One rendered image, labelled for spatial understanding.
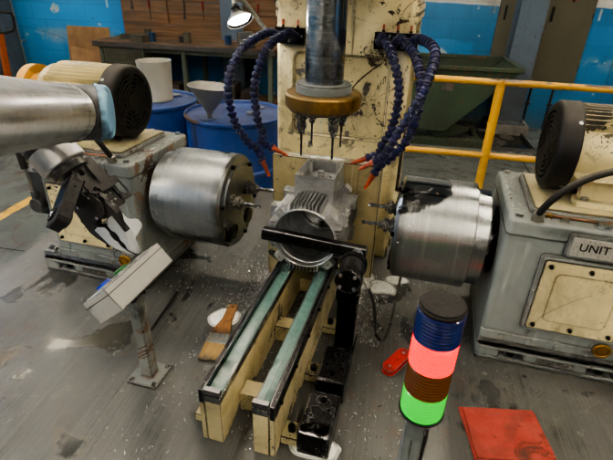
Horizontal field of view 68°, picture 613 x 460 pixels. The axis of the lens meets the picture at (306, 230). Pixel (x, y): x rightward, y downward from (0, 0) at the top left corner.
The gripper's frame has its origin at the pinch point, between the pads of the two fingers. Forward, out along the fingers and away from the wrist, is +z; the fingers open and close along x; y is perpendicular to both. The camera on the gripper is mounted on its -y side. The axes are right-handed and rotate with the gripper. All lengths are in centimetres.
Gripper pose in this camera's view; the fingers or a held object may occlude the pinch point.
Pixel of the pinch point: (130, 251)
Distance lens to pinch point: 97.7
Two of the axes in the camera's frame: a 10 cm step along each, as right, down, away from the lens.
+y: 2.7, -4.6, 8.5
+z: 6.0, 7.7, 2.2
